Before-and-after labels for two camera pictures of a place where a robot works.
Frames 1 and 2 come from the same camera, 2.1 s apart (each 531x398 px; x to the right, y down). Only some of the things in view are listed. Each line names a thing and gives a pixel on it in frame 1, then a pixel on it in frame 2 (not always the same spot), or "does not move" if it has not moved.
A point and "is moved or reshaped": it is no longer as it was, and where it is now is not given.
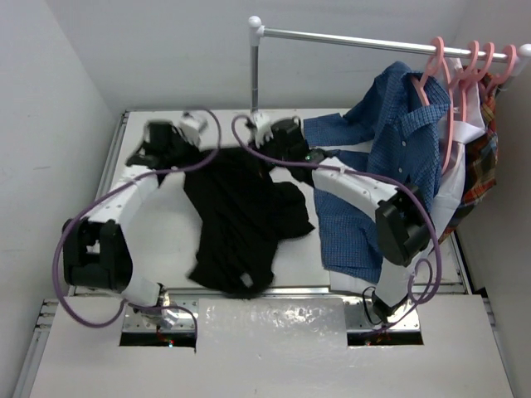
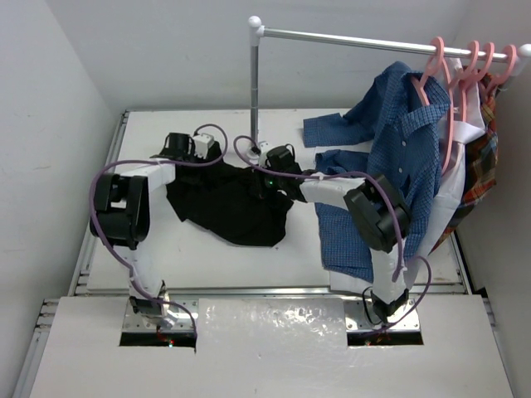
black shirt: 241,215 is moved or reshaped
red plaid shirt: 480,165 does not move
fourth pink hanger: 505,75 does not move
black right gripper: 265,143 → 260,186
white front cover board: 294,347 does not move
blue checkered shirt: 397,133 does not move
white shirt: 462,120 does not move
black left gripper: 164,135 → 205,162
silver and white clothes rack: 518,54 does not move
